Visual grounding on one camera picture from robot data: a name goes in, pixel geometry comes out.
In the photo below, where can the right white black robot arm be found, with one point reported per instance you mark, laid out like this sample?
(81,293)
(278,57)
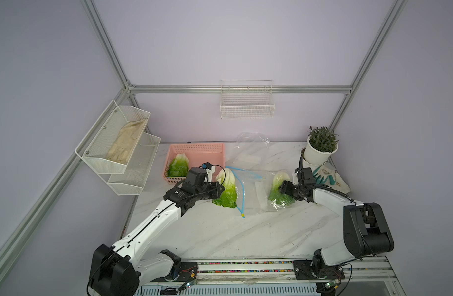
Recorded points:
(365,229)

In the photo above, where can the white two-tier mesh shelf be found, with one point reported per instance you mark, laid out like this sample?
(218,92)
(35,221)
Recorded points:
(124,180)

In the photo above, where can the bagged chinese cabbage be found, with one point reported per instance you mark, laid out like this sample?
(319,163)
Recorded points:
(229,197)

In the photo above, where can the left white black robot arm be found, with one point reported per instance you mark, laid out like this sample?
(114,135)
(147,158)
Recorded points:
(120,269)

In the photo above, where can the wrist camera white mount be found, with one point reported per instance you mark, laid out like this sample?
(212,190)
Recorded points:
(299,175)
(210,170)

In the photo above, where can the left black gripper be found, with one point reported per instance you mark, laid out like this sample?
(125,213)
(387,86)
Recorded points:
(216,190)

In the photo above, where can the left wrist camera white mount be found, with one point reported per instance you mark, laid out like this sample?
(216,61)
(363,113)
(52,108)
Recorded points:
(210,170)

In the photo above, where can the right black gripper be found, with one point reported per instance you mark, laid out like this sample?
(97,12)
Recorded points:
(286,186)

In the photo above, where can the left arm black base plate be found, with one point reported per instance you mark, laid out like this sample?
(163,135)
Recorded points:
(181,273)

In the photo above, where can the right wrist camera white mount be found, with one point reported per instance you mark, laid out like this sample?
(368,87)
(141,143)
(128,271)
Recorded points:
(299,175)

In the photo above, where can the potted green plant white pot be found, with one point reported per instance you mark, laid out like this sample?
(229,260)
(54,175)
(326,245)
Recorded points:
(322,142)

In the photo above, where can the pink plastic basket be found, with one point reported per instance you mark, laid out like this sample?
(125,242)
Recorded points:
(197,154)

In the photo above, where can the beige cloth in shelf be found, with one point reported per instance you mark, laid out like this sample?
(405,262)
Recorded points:
(121,151)

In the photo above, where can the white wire wall basket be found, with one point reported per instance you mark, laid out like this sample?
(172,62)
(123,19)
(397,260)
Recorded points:
(246,99)

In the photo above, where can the aluminium front rail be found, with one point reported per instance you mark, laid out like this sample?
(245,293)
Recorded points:
(252,271)

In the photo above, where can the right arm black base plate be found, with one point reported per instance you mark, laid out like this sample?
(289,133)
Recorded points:
(310,270)

